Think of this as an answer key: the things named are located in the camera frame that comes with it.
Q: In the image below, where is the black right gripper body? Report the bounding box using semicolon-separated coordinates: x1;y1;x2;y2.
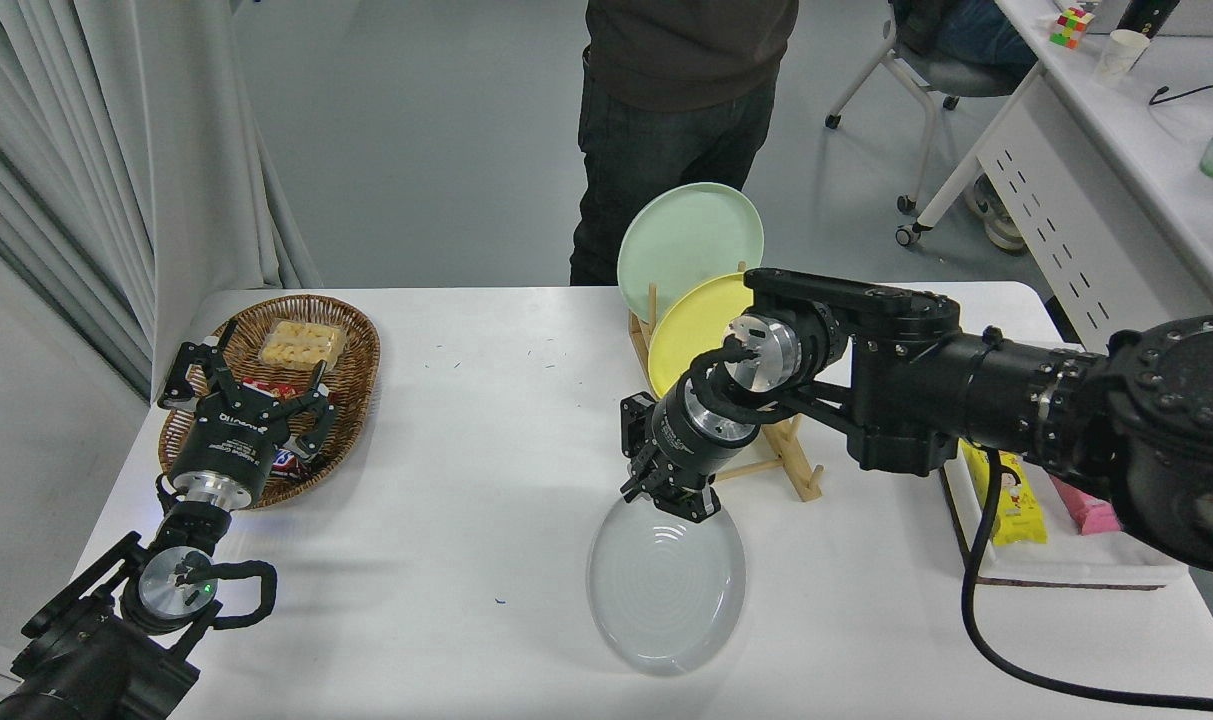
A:
646;378;743;491

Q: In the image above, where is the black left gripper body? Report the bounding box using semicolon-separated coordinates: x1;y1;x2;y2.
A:
169;388;295;493

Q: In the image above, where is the grey plate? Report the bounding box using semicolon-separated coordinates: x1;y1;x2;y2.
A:
586;492;748;678

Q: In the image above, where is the yellow plate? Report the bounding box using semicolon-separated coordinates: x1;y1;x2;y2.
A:
647;272;759;401

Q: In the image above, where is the wooden plate rack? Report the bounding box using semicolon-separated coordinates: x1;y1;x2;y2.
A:
628;262;825;504

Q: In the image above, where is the pale green plate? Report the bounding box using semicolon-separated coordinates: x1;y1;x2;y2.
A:
616;182;766;324

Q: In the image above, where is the brown candy bar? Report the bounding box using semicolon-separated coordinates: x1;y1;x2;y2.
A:
266;445;319;484

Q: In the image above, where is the brown wicker basket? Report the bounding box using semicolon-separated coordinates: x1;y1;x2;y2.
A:
158;293;382;512

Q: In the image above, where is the clear pack of biscuits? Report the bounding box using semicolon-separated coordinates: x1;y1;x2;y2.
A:
259;318;349;369

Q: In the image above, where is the pale grey curtain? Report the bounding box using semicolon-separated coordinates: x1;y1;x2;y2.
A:
0;0;322;401

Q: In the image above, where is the yellow snack pack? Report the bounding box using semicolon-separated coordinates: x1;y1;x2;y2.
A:
961;445;1048;547

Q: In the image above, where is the white foam tray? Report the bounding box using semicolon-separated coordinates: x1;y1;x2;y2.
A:
941;440;1189;589

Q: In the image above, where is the pink snack pack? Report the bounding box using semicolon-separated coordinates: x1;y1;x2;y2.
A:
1051;478;1123;536

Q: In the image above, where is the grey office chair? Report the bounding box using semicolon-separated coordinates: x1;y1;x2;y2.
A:
824;8;1029;216

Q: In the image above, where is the colourful puzzle cube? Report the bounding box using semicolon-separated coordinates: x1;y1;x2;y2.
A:
1051;7;1095;49

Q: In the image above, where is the white paper cup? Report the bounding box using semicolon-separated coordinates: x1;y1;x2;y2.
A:
1094;29;1153;83

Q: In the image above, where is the black device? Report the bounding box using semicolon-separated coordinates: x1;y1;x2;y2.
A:
1116;0;1183;39

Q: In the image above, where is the thin black cable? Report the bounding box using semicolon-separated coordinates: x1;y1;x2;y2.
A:
1150;84;1213;119

